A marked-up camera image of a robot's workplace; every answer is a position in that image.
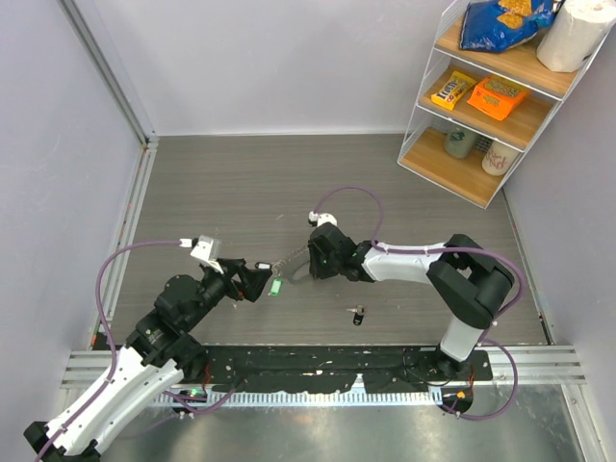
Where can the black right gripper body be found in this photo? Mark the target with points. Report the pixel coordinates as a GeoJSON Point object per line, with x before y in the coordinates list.
{"type": "Point", "coordinates": [324, 266]}

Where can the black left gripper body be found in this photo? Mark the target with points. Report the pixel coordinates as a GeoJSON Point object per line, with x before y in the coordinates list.
{"type": "Point", "coordinates": [240, 288]}

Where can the green plastic key tag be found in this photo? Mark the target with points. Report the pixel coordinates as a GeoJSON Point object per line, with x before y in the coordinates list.
{"type": "Point", "coordinates": [275, 287]}

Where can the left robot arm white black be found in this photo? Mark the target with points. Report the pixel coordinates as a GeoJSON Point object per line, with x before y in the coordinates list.
{"type": "Point", "coordinates": [159, 353]}

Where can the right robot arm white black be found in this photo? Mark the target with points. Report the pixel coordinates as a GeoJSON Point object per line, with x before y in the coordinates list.
{"type": "Point", "coordinates": [471, 282]}

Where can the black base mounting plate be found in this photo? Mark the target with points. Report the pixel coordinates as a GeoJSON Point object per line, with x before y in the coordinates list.
{"type": "Point", "coordinates": [333, 369]}

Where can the grey green cup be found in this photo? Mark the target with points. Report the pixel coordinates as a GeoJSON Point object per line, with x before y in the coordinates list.
{"type": "Point", "coordinates": [460, 141]}

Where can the white printed cup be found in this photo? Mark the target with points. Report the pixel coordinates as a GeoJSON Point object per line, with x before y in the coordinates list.
{"type": "Point", "coordinates": [499, 158]}

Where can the yellow candy bag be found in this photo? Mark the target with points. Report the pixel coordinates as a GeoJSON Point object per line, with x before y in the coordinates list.
{"type": "Point", "coordinates": [457, 85]}

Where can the orange candy bag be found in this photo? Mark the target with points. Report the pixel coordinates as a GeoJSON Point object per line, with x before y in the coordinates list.
{"type": "Point", "coordinates": [497, 97]}

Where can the blue chips bag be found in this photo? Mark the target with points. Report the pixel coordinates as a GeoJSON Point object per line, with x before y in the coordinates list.
{"type": "Point", "coordinates": [497, 26]}

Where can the white paper towel roll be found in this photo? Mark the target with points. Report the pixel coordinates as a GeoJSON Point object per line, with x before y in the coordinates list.
{"type": "Point", "coordinates": [576, 31]}

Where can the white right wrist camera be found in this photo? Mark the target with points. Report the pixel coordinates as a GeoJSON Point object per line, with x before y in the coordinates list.
{"type": "Point", "coordinates": [316, 219]}

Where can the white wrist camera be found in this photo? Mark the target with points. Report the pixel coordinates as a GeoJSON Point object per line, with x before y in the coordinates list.
{"type": "Point", "coordinates": [205, 250]}
{"type": "Point", "coordinates": [316, 219]}

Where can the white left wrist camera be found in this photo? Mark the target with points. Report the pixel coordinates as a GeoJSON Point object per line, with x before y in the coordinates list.
{"type": "Point", "coordinates": [205, 250]}

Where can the aluminium cable duct rail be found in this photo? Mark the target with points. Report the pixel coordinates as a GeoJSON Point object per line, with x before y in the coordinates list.
{"type": "Point", "coordinates": [356, 396]}

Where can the white wire wooden shelf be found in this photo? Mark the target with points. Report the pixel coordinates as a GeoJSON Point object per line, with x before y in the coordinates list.
{"type": "Point", "coordinates": [497, 73]}

